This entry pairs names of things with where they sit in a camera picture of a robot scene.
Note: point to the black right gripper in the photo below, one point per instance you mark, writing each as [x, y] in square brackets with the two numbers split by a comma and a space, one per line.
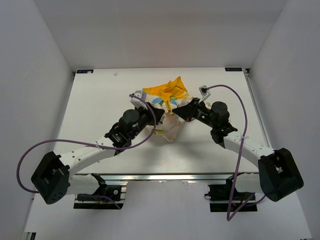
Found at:
[187, 112]

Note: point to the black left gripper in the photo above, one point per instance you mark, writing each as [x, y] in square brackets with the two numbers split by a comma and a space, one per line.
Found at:
[147, 112]

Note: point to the cream dinosaur print baby jacket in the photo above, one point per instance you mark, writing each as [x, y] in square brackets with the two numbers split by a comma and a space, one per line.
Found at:
[171, 95]

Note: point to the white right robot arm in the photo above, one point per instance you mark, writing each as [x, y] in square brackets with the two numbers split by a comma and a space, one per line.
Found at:
[278, 175]

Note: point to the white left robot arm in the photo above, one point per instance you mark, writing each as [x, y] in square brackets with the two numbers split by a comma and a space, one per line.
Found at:
[57, 174]

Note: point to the blue right corner label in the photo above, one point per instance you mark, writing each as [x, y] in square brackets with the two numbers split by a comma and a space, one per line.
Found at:
[233, 69]

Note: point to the blue corner label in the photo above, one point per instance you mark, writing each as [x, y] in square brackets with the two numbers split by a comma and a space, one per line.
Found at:
[233, 69]
[84, 71]

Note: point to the blue left corner label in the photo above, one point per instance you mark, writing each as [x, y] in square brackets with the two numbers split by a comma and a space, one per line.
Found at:
[84, 71]

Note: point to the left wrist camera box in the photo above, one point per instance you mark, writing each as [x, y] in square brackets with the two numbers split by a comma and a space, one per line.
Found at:
[138, 99]

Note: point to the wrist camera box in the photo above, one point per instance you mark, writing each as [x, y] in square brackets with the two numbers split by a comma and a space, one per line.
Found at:
[205, 93]
[138, 99]

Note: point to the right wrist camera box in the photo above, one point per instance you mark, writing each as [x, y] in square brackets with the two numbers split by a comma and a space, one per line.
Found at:
[205, 93]

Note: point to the aluminium front table rail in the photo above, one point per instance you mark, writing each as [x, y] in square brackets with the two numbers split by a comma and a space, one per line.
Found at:
[150, 177]

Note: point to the aluminium right side rail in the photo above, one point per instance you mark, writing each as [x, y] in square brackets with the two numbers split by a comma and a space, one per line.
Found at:
[262, 126]

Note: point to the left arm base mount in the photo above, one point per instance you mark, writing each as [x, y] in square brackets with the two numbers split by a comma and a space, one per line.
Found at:
[107, 196]

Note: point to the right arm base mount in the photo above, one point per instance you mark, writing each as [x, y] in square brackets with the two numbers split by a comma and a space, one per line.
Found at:
[219, 194]

